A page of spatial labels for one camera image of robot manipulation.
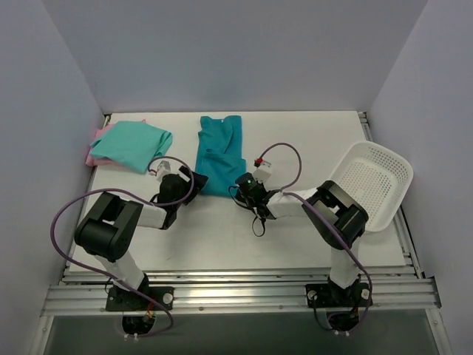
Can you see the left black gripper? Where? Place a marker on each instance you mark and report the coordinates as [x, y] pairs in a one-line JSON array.
[[193, 179]]

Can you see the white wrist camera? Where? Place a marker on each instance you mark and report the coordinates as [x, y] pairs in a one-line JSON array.
[[161, 170], [263, 170]]

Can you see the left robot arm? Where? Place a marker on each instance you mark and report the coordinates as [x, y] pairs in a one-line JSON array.
[[107, 229]]

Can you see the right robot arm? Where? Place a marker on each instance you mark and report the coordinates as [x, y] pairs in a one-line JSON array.
[[337, 217]]

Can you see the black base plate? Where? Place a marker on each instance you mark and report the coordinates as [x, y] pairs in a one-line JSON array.
[[119, 300], [329, 295]]

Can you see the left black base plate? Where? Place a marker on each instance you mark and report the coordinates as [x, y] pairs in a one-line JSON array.
[[119, 300]]

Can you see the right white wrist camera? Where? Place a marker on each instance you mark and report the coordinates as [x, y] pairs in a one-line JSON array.
[[263, 170]]

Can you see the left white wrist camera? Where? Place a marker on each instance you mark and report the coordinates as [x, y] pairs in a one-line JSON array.
[[161, 170]]

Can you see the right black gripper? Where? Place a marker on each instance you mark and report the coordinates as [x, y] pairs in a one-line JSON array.
[[241, 193]]

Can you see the aluminium rail frame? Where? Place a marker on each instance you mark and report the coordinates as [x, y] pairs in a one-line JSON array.
[[216, 265]]

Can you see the teal t shirt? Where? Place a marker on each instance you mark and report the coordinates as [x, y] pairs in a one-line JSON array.
[[219, 153]]

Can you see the folded mint green t shirt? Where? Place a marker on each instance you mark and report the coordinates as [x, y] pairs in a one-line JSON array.
[[163, 141]]

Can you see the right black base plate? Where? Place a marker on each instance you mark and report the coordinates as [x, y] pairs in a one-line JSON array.
[[329, 295]]

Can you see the white perforated plastic basket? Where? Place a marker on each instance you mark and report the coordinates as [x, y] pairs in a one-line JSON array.
[[376, 178]]

